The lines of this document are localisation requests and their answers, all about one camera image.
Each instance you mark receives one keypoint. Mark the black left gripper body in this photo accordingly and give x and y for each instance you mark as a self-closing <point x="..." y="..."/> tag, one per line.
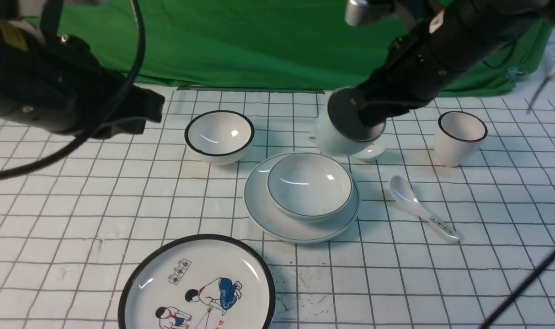
<point x="130" y="116"/>

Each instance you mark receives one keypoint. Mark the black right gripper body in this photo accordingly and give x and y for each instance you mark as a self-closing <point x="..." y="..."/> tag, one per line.
<point x="407" y="80"/>

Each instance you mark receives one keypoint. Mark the plain white ceramic spoon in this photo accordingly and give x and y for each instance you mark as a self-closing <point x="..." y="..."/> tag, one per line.
<point x="369" y="154"/>

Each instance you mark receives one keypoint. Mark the small white cup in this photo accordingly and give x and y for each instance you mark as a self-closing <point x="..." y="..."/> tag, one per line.
<point x="339" y="130"/>

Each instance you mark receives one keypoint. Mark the grey rimmed shallow white bowl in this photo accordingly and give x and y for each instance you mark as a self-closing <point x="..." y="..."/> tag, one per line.
<point x="309" y="187"/>

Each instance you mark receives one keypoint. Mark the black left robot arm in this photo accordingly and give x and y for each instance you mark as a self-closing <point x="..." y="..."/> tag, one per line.
<point x="54" y="82"/>

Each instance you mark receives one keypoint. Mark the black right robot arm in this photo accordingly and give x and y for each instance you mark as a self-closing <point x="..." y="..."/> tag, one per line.
<point x="442" y="44"/>

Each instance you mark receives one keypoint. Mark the black rimmed white cup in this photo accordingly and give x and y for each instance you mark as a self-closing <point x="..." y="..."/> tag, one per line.
<point x="458" y="135"/>

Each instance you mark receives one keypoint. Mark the black rimmed white bowl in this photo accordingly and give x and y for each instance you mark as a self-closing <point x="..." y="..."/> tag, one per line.
<point x="219" y="137"/>

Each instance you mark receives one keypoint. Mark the green backdrop cloth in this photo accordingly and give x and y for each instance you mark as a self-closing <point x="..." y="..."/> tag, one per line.
<point x="273" y="44"/>

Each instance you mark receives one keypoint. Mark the grey rimmed white plate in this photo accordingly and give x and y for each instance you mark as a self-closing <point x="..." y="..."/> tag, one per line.
<point x="266" y="216"/>

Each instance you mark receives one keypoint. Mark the white grid tablecloth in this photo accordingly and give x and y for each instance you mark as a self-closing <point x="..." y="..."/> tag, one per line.
<point x="72" y="234"/>

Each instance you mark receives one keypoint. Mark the black rimmed illustrated plate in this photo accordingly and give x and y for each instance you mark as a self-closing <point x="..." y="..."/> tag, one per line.
<point x="205" y="281"/>

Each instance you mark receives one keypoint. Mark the white spoon with printed handle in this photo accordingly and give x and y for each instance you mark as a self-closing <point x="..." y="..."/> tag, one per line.
<point x="402" y="193"/>

